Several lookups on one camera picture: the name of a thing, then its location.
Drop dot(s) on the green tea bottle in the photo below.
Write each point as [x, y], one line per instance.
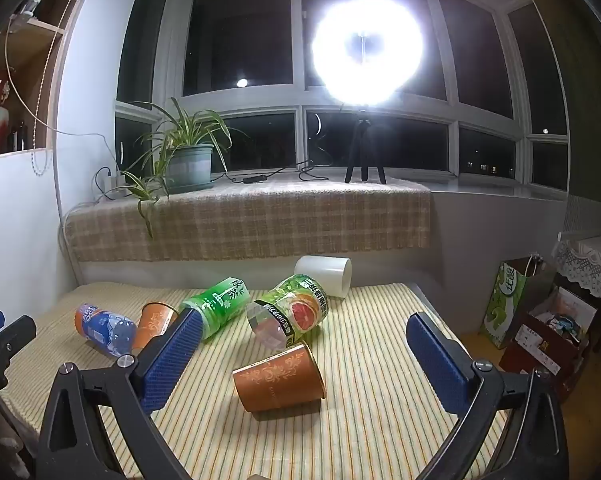
[220, 305]

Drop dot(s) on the green paper bag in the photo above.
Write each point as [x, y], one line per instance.
[503, 310]

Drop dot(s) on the wooden shelf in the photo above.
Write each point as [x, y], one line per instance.
[50, 25]

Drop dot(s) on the white cup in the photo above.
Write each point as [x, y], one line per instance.
[323, 272]

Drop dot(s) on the potted spider plant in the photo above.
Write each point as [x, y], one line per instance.
[190, 167]

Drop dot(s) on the black tripod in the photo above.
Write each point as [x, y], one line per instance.
[364, 150]

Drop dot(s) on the white lace cloth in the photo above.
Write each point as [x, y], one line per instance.
[598, 260]

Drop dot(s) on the striped yellow tablecloth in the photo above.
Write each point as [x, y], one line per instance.
[360, 425]

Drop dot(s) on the cardboard box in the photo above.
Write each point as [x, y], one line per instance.
[545, 350]

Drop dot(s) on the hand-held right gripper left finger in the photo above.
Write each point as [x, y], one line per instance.
[173, 355]

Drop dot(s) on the orange patterned paper cup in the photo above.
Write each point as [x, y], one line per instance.
[153, 322]
[275, 382]

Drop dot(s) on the blue and orange bottle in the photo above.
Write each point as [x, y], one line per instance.
[103, 327]

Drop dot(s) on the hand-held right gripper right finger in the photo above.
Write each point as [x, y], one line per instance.
[438, 357]

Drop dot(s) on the white power strip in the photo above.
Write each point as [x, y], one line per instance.
[114, 191]

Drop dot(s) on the checked beige cloth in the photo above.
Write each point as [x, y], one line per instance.
[280, 222]

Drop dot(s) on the grapefruit label drink bottle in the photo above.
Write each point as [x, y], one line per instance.
[295, 307]

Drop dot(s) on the white window frame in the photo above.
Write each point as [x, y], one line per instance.
[300, 105]

